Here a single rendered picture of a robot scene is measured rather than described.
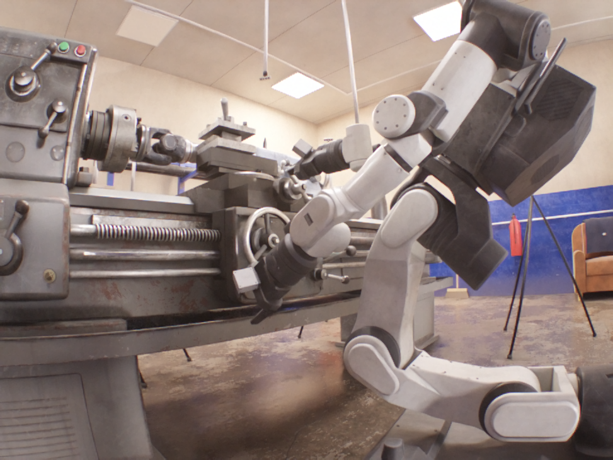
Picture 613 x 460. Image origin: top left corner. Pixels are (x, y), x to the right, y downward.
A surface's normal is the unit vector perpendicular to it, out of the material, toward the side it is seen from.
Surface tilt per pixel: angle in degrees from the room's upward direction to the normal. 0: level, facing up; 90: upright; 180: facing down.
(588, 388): 50
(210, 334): 90
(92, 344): 90
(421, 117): 83
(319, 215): 83
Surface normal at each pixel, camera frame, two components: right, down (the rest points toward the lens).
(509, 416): -0.56, -0.06
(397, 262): -0.53, 0.37
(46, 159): 0.72, -0.09
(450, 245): -0.73, 0.25
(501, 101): -0.74, 0.00
